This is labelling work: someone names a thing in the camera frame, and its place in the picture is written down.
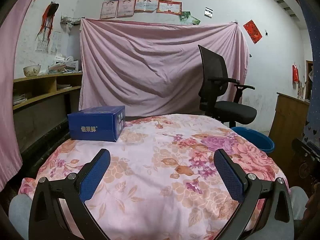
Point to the red tassel ornament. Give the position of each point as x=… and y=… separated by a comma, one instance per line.
x=48, y=15

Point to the person's right hand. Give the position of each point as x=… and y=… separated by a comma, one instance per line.
x=311, y=211

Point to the green photo print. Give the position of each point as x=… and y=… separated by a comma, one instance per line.
x=184, y=17
x=195, y=20

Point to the white wall paper sheets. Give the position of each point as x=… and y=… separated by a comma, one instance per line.
x=47, y=43

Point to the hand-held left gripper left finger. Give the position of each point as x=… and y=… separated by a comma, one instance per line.
x=96, y=177

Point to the wooden shelf desk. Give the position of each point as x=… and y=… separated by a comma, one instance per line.
x=35, y=82

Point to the blue cardboard box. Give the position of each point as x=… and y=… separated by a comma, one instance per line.
x=92, y=127

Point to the red hanging packet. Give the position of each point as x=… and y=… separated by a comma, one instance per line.
x=295, y=73

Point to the stack of books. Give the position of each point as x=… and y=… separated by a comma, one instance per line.
x=63, y=66

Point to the pink hanging sheet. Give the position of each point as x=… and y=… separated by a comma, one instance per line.
x=150, y=67

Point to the floral pink blanket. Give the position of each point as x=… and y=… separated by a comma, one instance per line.
x=155, y=155

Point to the person's right leg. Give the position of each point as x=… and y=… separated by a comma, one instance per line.
x=298, y=202

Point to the person's left leg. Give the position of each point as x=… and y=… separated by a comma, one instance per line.
x=20, y=217

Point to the small black white picture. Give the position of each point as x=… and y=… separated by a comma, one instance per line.
x=208, y=12

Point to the blue plastic basin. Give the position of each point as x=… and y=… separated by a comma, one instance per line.
x=260, y=142

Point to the stack of papers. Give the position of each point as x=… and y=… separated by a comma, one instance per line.
x=63, y=87
x=20, y=99

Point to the floral ceramic bowl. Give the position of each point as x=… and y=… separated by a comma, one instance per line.
x=31, y=71

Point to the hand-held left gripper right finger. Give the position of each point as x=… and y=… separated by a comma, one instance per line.
x=228, y=177

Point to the wooden cabinet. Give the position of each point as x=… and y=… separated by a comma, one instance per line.
x=287, y=125

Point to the black office chair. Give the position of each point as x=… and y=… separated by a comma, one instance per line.
x=232, y=110

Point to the red paper square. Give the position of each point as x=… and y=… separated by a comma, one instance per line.
x=252, y=31

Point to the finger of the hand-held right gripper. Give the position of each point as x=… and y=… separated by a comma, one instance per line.
x=301, y=148
x=314, y=148

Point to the person's leg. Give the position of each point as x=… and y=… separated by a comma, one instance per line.
x=20, y=217
x=298, y=202

